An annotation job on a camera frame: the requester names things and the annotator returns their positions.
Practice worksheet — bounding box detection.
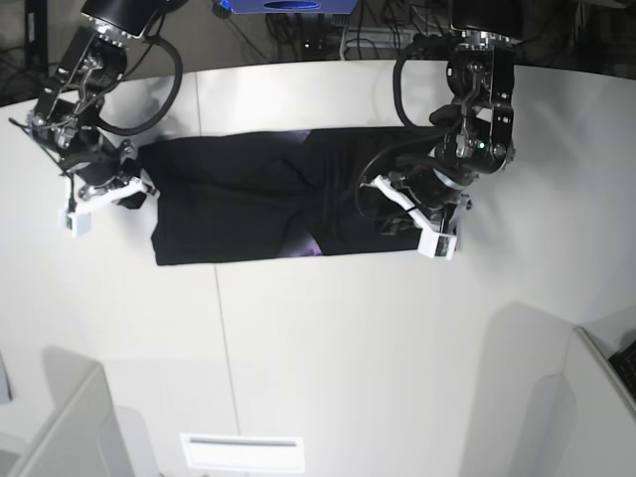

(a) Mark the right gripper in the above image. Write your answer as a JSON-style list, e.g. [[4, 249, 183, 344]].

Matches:
[[62, 141, 157, 212]]

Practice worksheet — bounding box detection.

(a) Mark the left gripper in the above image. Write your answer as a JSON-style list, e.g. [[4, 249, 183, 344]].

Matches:
[[362, 166, 472, 239]]

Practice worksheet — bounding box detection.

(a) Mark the black T-shirt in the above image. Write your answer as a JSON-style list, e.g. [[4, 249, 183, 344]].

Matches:
[[138, 127, 439, 265]]

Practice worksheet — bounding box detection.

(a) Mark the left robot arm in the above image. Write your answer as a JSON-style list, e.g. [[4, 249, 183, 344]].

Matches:
[[354, 1, 524, 234]]

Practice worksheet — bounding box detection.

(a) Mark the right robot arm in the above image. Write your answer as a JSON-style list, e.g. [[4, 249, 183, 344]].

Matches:
[[20, 1, 184, 218]]

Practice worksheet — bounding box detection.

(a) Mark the white power strip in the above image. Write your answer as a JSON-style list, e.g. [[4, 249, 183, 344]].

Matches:
[[343, 27, 419, 49]]

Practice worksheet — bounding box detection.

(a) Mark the white left bin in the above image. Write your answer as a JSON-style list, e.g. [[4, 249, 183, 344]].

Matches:
[[1, 347, 162, 476]]

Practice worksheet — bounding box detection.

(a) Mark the black keyboard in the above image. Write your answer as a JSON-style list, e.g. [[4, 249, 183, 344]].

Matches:
[[609, 342, 636, 398]]

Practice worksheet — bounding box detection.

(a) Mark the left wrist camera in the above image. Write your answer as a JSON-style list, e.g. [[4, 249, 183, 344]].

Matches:
[[417, 230, 457, 260]]

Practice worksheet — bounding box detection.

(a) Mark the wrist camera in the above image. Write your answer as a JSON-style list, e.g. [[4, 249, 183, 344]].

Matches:
[[417, 230, 457, 260], [59, 210, 92, 239]]

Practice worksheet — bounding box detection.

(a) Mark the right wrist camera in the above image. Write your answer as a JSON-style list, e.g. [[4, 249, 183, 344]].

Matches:
[[59, 210, 92, 239]]

